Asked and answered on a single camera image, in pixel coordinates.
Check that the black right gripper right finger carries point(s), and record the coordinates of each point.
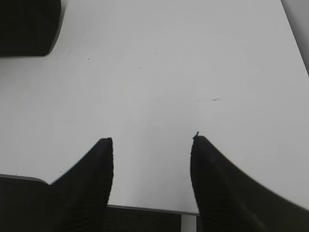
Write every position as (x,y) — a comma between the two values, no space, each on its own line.
(228,200)

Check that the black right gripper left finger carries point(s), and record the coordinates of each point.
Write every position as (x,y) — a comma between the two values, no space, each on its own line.
(78,199)

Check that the black canvas tote bag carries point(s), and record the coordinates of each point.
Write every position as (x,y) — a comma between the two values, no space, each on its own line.
(28,27)

